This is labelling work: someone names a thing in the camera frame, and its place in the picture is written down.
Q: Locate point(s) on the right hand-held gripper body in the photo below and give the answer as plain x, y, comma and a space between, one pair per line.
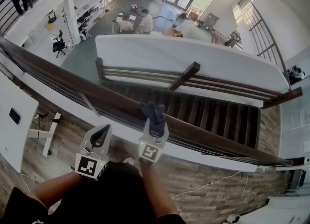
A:
149, 152

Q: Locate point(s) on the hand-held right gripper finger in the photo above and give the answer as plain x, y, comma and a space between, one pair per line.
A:
165, 133
147, 128

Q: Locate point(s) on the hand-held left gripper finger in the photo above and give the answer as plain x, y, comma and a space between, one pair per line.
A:
107, 144
89, 137

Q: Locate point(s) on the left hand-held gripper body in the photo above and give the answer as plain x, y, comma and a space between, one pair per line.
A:
86, 166

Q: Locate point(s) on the dark blue cloth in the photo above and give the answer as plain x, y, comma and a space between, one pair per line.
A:
155, 118

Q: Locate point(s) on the dark wooden handrail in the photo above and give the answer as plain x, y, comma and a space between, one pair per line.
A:
72, 81

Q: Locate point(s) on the person's right forearm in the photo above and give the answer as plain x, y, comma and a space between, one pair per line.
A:
157, 189

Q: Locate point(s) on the person's left forearm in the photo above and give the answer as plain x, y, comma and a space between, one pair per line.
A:
55, 186

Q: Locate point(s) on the black metal balcony railing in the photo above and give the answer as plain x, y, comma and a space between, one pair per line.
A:
30, 1
281, 56

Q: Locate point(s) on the person's right white shoe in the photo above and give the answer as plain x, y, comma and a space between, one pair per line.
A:
129, 161

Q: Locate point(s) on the brown wooden staircase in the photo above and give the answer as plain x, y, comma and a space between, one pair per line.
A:
206, 114

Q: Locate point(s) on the brown wooden stair balustrade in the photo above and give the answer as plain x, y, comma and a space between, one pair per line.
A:
184, 75

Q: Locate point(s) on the white desk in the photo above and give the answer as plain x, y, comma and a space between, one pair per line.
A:
12, 145

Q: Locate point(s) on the black smartphone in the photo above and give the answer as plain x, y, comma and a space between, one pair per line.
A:
15, 116

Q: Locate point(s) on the black office chair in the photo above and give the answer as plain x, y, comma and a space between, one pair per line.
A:
58, 46

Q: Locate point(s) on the brown cardboard boxes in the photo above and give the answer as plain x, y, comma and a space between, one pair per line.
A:
173, 32

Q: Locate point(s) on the white exercise machine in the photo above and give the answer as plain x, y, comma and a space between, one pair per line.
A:
83, 34

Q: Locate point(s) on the white round device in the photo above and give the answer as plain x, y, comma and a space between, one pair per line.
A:
233, 218

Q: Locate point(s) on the dark work table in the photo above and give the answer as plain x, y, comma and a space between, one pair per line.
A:
116, 19

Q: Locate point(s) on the small yellow object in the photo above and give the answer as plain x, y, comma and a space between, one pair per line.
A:
50, 26

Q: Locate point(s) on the black stool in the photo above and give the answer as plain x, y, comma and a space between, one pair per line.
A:
52, 18

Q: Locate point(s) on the white shelving unit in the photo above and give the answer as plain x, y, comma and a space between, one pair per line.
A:
89, 2

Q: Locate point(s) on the white equipment box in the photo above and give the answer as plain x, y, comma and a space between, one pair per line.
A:
290, 211

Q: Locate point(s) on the white desk leg frame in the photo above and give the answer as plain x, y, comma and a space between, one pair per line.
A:
49, 140

